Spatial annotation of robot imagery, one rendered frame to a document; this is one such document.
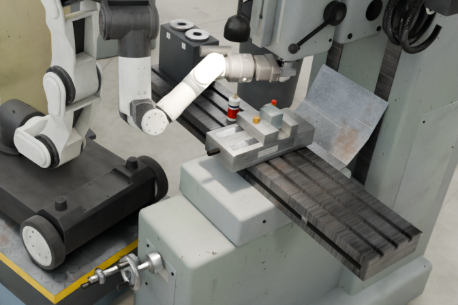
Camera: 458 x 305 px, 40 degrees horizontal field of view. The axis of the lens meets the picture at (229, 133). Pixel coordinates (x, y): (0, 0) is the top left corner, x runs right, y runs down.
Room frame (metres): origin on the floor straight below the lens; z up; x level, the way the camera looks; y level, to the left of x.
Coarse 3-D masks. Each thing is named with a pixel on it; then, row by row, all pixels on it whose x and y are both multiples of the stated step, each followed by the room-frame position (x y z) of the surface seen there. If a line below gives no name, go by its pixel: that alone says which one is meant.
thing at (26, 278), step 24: (0, 216) 1.85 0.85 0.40; (0, 240) 1.72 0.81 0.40; (96, 240) 1.78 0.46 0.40; (120, 240) 1.80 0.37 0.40; (0, 264) 1.67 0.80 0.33; (24, 264) 1.62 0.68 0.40; (72, 264) 1.64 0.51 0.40; (96, 264) 1.66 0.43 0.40; (0, 288) 1.68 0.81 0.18; (24, 288) 1.59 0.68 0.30; (48, 288) 1.52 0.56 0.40; (72, 288) 1.55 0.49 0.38; (96, 288) 1.64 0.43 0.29
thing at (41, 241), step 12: (36, 216) 1.67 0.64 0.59; (24, 228) 1.65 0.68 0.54; (36, 228) 1.61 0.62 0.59; (48, 228) 1.62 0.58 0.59; (24, 240) 1.66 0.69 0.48; (36, 240) 1.64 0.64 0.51; (48, 240) 1.58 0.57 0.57; (60, 240) 1.60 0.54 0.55; (36, 252) 1.64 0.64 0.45; (48, 252) 1.59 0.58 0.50; (60, 252) 1.58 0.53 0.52; (48, 264) 1.58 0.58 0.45
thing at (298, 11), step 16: (256, 0) 1.76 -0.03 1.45; (288, 0) 1.66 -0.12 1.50; (304, 0) 1.65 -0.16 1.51; (320, 0) 1.69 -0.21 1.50; (288, 16) 1.65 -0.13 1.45; (304, 16) 1.66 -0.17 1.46; (320, 16) 1.70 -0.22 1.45; (288, 32) 1.65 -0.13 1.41; (304, 32) 1.66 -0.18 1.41; (320, 32) 1.71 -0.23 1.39; (272, 48) 1.69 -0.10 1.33; (304, 48) 1.67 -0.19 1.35; (320, 48) 1.72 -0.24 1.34
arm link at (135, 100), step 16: (128, 64) 1.53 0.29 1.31; (144, 64) 1.54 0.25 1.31; (128, 80) 1.51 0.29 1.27; (144, 80) 1.53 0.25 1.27; (128, 96) 1.50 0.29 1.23; (144, 96) 1.52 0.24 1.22; (128, 112) 1.49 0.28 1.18; (144, 112) 1.49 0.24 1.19; (160, 112) 1.51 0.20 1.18; (144, 128) 1.47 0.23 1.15; (160, 128) 1.49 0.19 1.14
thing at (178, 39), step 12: (168, 24) 2.26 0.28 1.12; (180, 24) 2.26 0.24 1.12; (192, 24) 2.25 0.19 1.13; (168, 36) 2.20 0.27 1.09; (180, 36) 2.16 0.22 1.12; (192, 36) 2.14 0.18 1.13; (204, 36) 2.16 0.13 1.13; (168, 48) 2.20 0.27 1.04; (180, 48) 2.14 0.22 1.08; (192, 48) 2.09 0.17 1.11; (168, 60) 2.19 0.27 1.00; (180, 60) 2.14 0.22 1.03; (192, 60) 2.09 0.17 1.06; (168, 72) 2.19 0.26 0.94; (180, 72) 2.14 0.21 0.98
